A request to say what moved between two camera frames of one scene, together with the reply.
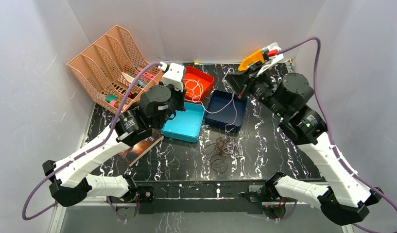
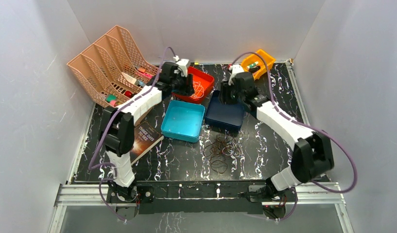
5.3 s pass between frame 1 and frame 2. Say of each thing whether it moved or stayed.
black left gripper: moved
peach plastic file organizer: stayed
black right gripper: moved
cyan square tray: stayed
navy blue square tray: stayed
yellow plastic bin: stayed
